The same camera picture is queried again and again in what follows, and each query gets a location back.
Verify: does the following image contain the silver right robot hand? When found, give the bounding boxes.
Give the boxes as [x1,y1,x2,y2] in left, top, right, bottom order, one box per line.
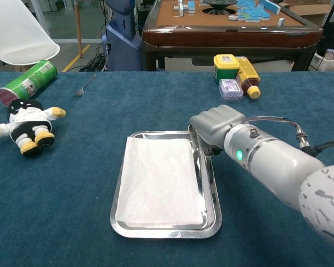
[188,104,246,156]

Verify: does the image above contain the white paper sheet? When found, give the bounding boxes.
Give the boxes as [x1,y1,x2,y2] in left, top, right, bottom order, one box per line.
[115,137,204,228]

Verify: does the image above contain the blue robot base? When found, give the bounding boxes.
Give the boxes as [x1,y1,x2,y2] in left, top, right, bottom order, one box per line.
[104,0,143,72]

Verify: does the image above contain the shiny metal tray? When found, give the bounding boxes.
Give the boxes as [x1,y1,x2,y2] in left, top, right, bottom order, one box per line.
[110,130,223,239]

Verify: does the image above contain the small clear plastic box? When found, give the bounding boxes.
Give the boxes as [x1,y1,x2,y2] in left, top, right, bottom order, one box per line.
[218,78,244,102]

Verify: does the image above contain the yellow lidded tub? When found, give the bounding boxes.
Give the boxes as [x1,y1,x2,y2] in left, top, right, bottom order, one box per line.
[213,54,240,85]

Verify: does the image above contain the yellow capped honey bottle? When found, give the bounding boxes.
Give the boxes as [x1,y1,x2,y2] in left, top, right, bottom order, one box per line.
[235,56,262,100]

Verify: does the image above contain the brown mahjong table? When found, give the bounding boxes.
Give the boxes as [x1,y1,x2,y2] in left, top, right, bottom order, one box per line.
[141,0,323,72]

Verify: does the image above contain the blue mahjong tile pile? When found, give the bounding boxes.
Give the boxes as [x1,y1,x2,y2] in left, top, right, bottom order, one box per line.
[235,0,271,22]

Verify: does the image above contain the black mahjong table dome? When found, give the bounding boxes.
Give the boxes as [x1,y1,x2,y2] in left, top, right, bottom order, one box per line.
[202,0,239,14]

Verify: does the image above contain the blue mahjong tile stack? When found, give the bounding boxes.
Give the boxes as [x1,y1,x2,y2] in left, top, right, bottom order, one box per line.
[173,0,197,16]

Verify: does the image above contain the white storage box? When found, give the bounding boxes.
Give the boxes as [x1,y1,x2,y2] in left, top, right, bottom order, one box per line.
[312,48,334,72]

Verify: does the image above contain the long blue mahjong tile row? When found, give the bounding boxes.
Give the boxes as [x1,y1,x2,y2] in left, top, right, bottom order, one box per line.
[260,0,281,14]

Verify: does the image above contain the silver fork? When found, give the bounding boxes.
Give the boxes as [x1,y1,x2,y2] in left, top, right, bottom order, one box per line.
[73,73,97,98]

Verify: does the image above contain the brown cardboard box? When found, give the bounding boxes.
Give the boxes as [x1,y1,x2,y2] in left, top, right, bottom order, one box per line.
[283,0,332,16]

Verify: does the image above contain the black tripod stand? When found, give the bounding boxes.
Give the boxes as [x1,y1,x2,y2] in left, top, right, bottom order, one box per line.
[324,0,334,26]

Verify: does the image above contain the teal table cloth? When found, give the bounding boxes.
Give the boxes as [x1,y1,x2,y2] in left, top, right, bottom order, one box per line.
[0,71,334,267]

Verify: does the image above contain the black white plush doll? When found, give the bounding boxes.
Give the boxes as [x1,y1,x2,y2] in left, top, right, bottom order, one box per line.
[0,98,67,156]

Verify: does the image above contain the green chips can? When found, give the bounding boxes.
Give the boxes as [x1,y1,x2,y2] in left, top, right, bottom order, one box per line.
[0,60,58,108]

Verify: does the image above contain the white chair wooden legs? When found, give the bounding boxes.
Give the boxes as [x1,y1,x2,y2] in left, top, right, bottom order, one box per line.
[0,0,61,73]

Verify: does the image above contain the wrist cable with metal connector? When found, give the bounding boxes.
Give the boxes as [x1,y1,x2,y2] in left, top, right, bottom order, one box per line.
[242,115,333,157]

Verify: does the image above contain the black cable bundle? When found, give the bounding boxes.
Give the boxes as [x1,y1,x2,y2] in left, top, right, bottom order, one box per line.
[79,46,109,72]

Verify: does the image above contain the wooden post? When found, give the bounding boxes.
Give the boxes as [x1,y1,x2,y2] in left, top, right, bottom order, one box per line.
[73,0,84,59]

